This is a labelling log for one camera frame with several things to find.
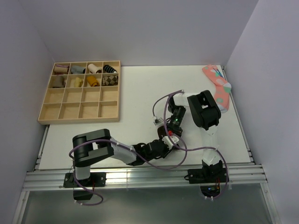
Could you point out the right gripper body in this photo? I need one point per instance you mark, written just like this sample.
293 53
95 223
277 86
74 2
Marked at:
176 121

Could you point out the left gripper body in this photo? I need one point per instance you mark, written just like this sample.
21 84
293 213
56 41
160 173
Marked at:
163 154

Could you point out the brown sock with striped cuff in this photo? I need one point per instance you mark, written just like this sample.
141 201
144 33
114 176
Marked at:
162 132

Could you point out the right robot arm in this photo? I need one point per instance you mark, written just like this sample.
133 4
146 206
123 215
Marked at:
206 116

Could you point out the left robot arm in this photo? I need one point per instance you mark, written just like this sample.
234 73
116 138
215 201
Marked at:
92 147

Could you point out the pink patterned sock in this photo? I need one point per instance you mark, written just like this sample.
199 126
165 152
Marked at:
222 87

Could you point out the brown checkered rolled sock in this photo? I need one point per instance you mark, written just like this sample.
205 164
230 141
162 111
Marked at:
110 80

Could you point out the black white striped rolled sock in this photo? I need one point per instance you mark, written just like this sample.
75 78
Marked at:
109 69

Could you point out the mustard yellow rolled sock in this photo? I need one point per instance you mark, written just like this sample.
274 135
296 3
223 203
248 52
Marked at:
92 81

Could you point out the wooden compartment tray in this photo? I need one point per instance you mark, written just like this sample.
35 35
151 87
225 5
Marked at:
82 105

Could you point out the pale yellow rolled sock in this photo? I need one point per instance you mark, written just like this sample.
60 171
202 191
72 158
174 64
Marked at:
76 82

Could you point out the grey blue rolled sock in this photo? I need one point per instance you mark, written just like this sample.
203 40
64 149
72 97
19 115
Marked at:
75 69

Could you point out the grey brown rolled sock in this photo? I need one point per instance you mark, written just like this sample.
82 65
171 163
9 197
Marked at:
58 82

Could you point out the beige striped rolled sock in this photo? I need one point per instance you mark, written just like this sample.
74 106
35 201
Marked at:
61 69

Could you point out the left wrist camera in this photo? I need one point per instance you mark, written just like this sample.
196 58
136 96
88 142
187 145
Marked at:
170 140

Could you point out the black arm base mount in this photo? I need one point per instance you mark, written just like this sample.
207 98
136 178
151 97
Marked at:
200 176

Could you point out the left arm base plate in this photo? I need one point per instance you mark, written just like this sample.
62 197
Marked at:
96 179

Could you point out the aluminium frame rail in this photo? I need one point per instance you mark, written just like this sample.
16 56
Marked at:
144 177

